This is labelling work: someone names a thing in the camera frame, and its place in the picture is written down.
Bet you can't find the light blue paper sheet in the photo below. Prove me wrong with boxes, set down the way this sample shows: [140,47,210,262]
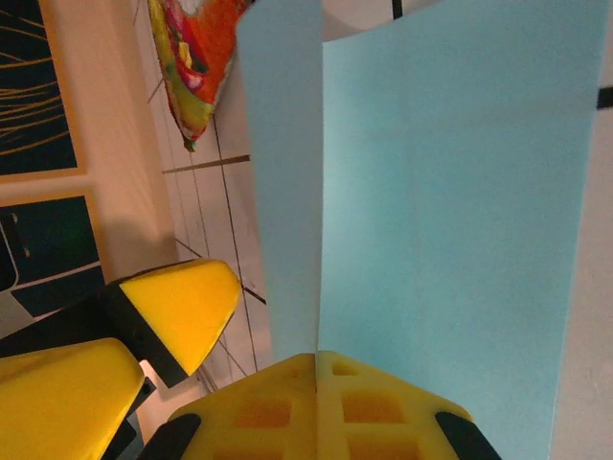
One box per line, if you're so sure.
[237,0,609,460]

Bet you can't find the dark floral wall panel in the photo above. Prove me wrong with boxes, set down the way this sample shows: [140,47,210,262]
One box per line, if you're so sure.
[0,194,104,317]
[0,0,80,176]

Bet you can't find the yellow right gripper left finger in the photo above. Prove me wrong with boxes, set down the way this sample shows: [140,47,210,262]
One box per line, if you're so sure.
[138,352,318,460]

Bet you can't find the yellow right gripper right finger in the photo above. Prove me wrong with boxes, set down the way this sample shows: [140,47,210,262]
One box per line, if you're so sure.
[315,349,502,460]

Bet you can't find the red yellow snack bag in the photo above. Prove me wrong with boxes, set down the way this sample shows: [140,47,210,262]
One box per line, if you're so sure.
[147,0,240,153]

